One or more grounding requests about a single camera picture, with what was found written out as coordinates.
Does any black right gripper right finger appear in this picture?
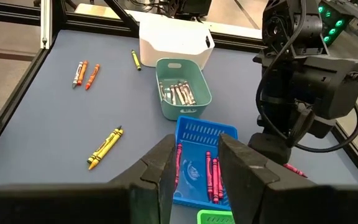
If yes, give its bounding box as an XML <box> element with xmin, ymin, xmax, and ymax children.
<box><xmin>218</xmin><ymin>134</ymin><xmax>358</xmax><ymax>224</ymax></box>

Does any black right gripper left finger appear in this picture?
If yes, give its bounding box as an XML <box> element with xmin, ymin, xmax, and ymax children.
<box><xmin>0</xmin><ymin>134</ymin><xmax>177</xmax><ymax>224</ymax></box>

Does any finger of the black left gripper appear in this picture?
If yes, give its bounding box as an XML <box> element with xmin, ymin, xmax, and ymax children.
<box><xmin>249</xmin><ymin>133</ymin><xmax>293</xmax><ymax>166</ymax></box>

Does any pink crayon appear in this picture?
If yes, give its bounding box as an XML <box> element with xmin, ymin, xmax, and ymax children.
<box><xmin>217</xmin><ymin>157</ymin><xmax>225</xmax><ymax>200</ymax></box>
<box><xmin>204</xmin><ymin>151</ymin><xmax>213</xmax><ymax>202</ymax></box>
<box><xmin>211</xmin><ymin>158</ymin><xmax>220</xmax><ymax>205</ymax></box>
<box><xmin>174</xmin><ymin>142</ymin><xmax>183</xmax><ymax>190</ymax></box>
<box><xmin>282</xmin><ymin>162</ymin><xmax>309</xmax><ymax>179</ymax></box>

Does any yellow crayon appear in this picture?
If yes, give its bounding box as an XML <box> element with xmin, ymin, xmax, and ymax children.
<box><xmin>88</xmin><ymin>128</ymin><xmax>125</xmax><ymax>171</ymax></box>

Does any yellow-green crayon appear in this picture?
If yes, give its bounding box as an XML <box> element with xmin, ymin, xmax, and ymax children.
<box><xmin>131</xmin><ymin>49</ymin><xmax>142</xmax><ymax>72</ymax></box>
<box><xmin>86</xmin><ymin>125</ymin><xmax>123</xmax><ymax>165</ymax></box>

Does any blue slotted plastic basket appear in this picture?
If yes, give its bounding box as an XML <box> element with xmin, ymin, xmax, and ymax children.
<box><xmin>172</xmin><ymin>115</ymin><xmax>239</xmax><ymax>212</ymax></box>

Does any green slotted plastic basket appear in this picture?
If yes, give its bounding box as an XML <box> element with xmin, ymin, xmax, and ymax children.
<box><xmin>196</xmin><ymin>208</ymin><xmax>236</xmax><ymax>224</ymax></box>

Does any teal plastic bin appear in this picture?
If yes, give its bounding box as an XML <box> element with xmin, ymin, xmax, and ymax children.
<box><xmin>155</xmin><ymin>57</ymin><xmax>213</xmax><ymax>121</ymax></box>

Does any orange crayon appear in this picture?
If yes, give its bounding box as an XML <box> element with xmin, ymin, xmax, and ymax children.
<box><xmin>85</xmin><ymin>63</ymin><xmax>101</xmax><ymax>91</ymax></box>
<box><xmin>76</xmin><ymin>60</ymin><xmax>90</xmax><ymax>86</ymax></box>

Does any white plastic bin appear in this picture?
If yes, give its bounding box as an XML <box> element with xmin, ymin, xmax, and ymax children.
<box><xmin>138</xmin><ymin>14</ymin><xmax>216</xmax><ymax>71</ymax></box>

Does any black diagonal rig strut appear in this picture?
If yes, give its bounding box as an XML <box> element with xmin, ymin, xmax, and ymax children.
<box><xmin>103</xmin><ymin>0</ymin><xmax>140</xmax><ymax>32</ymax></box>

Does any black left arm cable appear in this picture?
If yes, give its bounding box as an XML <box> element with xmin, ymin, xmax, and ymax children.
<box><xmin>255</xmin><ymin>0</ymin><xmax>358</xmax><ymax>154</ymax></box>

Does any black table frame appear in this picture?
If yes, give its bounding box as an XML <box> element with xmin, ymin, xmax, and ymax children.
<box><xmin>0</xmin><ymin>8</ymin><xmax>358</xmax><ymax>185</ymax></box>

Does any silver aluminium post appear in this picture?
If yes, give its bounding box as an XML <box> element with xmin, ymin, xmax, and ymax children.
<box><xmin>40</xmin><ymin>0</ymin><xmax>55</xmax><ymax>50</ymax></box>

